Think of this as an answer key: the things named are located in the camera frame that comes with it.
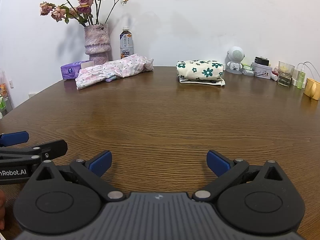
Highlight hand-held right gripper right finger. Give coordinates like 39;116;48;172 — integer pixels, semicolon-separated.
192;150;288;203

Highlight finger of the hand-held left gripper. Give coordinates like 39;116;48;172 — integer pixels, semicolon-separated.
0;131;29;147
0;139;68;167

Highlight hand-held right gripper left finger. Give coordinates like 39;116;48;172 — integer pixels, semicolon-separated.
31;150;127;203

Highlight pink floral dress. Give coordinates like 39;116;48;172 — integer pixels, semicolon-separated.
75;53;155;90

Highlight shelf with colourful packets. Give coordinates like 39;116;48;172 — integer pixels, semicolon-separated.
0;69;13;119

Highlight purple tissue pack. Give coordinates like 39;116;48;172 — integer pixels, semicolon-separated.
60;60;95;81

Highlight white folded cloth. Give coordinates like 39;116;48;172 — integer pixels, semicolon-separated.
179;77;226;87

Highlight folded cream green-flower cloth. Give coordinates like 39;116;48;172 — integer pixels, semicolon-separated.
176;59;224;82

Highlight white round robot speaker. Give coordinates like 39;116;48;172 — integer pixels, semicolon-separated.
223;46;246;75

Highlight glass cup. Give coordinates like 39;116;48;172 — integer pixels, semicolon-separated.
277;61;295;87

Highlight purple ceramic vase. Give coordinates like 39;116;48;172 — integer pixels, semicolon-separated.
84;23;111;64

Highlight green spray bottle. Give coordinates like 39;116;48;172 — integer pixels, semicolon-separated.
297;65;307;89

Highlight yellow mug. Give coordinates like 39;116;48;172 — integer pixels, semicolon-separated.
303;77;320;101

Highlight plastic tea bottle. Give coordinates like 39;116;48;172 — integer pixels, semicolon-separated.
119;26;133;60

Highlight white cable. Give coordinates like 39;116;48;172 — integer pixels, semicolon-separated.
297;61;318;80

